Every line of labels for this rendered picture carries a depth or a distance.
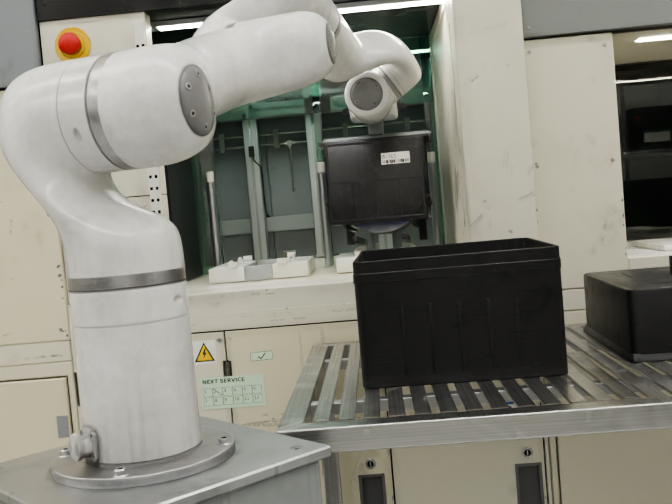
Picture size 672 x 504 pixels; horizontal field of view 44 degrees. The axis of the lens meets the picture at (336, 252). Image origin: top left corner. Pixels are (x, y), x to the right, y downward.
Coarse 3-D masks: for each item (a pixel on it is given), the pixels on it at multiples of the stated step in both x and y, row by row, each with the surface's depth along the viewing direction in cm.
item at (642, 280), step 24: (600, 288) 130; (624, 288) 117; (648, 288) 115; (600, 312) 132; (624, 312) 118; (648, 312) 115; (600, 336) 133; (624, 336) 119; (648, 336) 115; (648, 360) 115
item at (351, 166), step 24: (336, 144) 178; (360, 144) 178; (384, 144) 177; (408, 144) 176; (336, 168) 178; (360, 168) 178; (384, 168) 177; (408, 168) 176; (336, 192) 178; (360, 192) 177; (384, 192) 177; (408, 192) 176; (336, 216) 178; (360, 216) 177; (384, 216) 177; (408, 216) 176; (360, 240) 183; (408, 240) 184
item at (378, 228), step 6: (378, 222) 188; (384, 222) 187; (390, 222) 187; (396, 222) 187; (402, 222) 187; (408, 222) 187; (366, 228) 188; (372, 228) 188; (378, 228) 188; (384, 228) 187; (390, 228) 187; (396, 228) 187
